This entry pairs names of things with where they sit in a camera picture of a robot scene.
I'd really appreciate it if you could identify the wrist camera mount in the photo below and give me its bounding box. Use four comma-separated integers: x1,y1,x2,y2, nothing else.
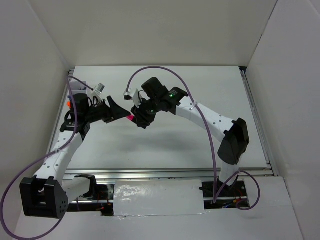
90,83,106,102
123,88,142,108

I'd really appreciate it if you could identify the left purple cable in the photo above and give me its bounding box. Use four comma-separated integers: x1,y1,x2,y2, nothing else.
0,76,97,238

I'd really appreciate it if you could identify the white pen holder container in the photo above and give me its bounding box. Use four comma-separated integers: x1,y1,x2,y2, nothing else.
68,80,88,98

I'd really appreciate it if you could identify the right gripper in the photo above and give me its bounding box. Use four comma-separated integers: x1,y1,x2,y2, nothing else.
130,97,161,127

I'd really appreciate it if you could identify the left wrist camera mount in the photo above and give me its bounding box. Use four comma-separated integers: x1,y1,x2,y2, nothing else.
90,83,106,102

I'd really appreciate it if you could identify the white foil cover sheet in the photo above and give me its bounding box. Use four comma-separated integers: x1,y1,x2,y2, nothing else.
113,179,205,217

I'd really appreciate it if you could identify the pink highlighter marker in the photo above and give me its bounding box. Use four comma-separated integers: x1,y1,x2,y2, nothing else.
126,115,135,121

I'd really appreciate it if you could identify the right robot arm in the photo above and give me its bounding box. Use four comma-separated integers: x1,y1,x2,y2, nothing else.
124,77,250,196

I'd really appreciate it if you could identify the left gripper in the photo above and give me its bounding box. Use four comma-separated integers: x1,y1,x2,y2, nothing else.
84,95,131,124

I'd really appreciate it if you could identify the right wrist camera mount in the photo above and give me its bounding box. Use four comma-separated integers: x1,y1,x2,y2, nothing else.
123,88,142,108

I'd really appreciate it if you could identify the aluminium front rail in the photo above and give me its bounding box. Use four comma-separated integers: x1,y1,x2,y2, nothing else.
63,168,276,181

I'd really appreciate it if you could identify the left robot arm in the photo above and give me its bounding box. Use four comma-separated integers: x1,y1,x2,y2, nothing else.
19,93,130,219

